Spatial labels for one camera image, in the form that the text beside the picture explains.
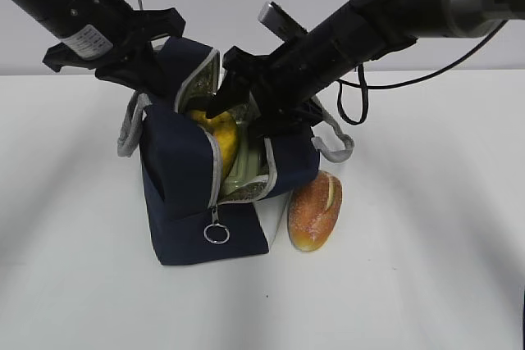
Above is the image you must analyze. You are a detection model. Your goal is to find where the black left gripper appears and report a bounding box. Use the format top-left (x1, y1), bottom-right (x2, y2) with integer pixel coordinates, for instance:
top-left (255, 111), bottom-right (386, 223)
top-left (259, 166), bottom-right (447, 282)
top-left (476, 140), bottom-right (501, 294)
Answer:
top-left (43, 8), bottom-right (185, 98)

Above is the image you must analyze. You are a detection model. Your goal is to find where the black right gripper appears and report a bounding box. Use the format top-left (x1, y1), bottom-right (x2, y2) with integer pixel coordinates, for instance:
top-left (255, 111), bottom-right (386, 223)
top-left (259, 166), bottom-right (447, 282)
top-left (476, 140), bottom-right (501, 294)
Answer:
top-left (206, 47), bottom-right (323, 139)

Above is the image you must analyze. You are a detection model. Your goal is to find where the yellow banana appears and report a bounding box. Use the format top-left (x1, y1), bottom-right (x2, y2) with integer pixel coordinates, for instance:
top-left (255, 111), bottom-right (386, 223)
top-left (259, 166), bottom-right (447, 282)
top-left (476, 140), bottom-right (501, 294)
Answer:
top-left (186, 110), bottom-right (240, 181)

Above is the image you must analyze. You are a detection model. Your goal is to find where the green lid food container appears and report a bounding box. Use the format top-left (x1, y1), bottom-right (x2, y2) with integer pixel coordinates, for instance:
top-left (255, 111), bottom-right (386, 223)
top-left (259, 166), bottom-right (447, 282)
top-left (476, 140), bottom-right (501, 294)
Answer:
top-left (221, 120), bottom-right (266, 196)

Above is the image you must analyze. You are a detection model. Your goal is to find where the navy blue lunch bag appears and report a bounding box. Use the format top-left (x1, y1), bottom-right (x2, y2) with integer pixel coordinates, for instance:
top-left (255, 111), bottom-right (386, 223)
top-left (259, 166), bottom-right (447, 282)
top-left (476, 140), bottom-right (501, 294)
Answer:
top-left (117, 38), bottom-right (354, 266)

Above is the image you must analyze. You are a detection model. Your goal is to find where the brown bread loaf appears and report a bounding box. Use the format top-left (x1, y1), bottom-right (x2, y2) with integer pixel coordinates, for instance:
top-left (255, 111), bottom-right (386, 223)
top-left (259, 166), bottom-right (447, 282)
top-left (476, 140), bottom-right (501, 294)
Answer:
top-left (287, 170), bottom-right (343, 252)

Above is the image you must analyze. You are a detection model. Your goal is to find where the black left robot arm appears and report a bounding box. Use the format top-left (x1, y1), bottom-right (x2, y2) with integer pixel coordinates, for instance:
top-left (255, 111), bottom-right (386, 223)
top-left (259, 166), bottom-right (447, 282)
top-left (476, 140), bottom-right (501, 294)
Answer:
top-left (12, 0), bottom-right (185, 97)

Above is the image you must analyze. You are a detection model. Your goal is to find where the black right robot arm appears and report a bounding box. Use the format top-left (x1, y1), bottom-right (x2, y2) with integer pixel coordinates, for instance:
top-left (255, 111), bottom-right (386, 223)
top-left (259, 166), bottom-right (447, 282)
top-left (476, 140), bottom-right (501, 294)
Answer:
top-left (206, 0), bottom-right (524, 136)

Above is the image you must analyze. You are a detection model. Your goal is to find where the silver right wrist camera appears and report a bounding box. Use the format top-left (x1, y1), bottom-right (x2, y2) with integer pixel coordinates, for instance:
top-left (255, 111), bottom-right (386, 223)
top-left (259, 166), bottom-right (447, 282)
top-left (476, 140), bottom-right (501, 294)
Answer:
top-left (258, 2), bottom-right (308, 42)

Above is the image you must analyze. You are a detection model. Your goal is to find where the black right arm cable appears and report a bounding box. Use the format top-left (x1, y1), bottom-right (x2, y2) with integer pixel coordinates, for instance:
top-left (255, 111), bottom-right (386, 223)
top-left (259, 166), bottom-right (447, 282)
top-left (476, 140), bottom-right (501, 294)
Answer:
top-left (336, 21), bottom-right (505, 125)

